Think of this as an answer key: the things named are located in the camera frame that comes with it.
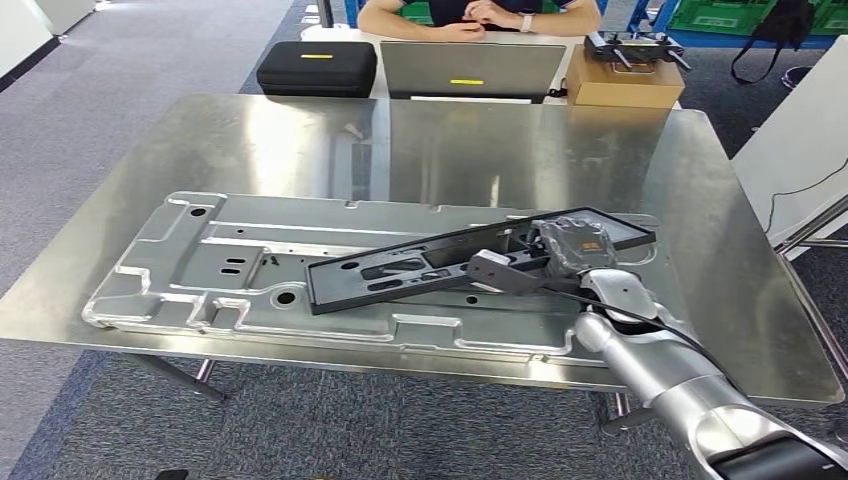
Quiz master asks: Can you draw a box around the black chair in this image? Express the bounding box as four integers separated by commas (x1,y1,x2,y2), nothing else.
256,40,379,100

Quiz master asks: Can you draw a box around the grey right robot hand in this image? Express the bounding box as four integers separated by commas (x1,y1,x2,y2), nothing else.
528,215,622,280

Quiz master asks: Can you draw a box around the white cabinet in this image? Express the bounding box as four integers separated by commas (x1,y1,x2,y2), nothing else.
731,34,848,261

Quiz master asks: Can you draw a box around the stainless steel workbench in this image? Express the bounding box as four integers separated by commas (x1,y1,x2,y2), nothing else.
773,193,848,258
0,92,846,437

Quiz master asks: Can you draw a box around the black remote controller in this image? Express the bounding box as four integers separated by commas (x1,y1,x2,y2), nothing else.
582,31,693,73

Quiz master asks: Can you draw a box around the thin black cable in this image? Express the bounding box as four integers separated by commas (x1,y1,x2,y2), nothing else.
763,157,848,234

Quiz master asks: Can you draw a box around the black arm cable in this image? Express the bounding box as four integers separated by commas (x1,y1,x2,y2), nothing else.
539,284,753,395

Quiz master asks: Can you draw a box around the brown cardboard box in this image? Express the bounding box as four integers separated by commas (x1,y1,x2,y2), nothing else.
564,44,686,110

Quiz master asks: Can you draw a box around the stamped grey metal panel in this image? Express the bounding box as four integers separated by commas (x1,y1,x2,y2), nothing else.
81,190,665,366

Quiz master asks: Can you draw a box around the black backpack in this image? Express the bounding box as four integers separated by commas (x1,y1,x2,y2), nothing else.
730,0,817,86

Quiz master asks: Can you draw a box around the white desk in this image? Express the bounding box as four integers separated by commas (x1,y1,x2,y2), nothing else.
299,26,684,111

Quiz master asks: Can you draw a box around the grey laptop with yellow sticker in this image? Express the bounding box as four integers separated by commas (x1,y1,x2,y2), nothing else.
379,40,569,106

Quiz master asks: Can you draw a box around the black plastic panel with cutouts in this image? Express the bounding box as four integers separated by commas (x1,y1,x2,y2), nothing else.
304,206,658,317

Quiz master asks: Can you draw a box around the person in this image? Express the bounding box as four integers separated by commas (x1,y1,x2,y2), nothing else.
356,0,603,43

